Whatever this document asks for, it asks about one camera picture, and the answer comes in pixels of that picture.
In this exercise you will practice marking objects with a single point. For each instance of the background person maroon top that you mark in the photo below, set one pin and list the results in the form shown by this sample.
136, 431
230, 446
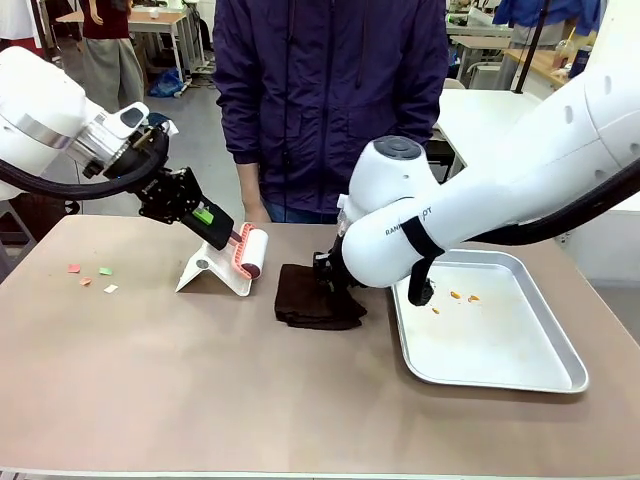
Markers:
107, 60

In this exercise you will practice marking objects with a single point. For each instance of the black pole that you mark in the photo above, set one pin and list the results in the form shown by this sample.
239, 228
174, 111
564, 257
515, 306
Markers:
525, 55

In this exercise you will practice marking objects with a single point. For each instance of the silver metal tray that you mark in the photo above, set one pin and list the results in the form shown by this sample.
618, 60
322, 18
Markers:
490, 345

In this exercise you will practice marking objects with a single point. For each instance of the blue jeans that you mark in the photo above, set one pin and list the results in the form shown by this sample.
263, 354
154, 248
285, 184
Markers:
295, 212

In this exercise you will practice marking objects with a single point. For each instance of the person's right hand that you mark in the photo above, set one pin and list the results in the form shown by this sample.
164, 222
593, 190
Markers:
256, 211

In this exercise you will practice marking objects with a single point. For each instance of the pink paper scrap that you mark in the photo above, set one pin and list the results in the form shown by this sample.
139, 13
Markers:
74, 268

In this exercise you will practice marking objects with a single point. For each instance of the person's right forearm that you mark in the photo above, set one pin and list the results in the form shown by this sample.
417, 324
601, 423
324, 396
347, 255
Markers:
249, 182

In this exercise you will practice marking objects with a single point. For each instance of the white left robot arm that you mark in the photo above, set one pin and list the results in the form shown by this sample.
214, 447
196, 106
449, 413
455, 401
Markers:
35, 95

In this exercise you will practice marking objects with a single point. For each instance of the wooden background table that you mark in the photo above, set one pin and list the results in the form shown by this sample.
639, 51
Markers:
160, 22

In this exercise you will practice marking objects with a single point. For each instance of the white lint roller stand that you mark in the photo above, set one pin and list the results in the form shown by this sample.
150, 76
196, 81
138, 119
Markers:
225, 283

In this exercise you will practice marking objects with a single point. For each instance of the plastic cup with straw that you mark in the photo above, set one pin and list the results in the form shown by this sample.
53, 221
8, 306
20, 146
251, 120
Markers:
562, 57

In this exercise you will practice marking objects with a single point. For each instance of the blue plastic bag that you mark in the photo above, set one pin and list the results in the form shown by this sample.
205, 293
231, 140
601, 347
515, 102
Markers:
167, 82

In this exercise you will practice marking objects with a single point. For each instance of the dark blue bottle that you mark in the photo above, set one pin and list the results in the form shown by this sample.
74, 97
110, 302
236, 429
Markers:
581, 62

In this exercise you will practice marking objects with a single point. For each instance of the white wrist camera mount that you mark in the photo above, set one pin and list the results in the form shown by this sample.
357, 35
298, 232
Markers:
344, 202

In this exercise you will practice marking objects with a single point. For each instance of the person in purple jacket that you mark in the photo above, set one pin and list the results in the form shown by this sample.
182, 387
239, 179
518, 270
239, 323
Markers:
330, 90

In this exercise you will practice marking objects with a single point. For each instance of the pink lint roller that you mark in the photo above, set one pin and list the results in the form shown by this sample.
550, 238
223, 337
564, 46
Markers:
253, 247

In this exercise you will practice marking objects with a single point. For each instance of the wooden desk with drinks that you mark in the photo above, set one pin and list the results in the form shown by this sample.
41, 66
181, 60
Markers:
535, 62

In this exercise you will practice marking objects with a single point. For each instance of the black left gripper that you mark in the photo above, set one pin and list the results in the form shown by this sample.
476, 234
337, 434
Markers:
167, 192

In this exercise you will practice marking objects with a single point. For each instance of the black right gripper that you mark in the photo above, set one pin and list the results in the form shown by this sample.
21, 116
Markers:
330, 260

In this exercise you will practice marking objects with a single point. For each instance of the dark brown cloth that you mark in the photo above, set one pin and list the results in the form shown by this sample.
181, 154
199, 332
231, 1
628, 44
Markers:
305, 306

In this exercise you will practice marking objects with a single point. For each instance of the hanging blue jacket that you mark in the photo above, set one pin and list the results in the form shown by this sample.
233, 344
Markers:
550, 15

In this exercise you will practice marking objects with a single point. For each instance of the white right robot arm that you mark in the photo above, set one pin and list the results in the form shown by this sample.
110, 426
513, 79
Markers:
475, 200

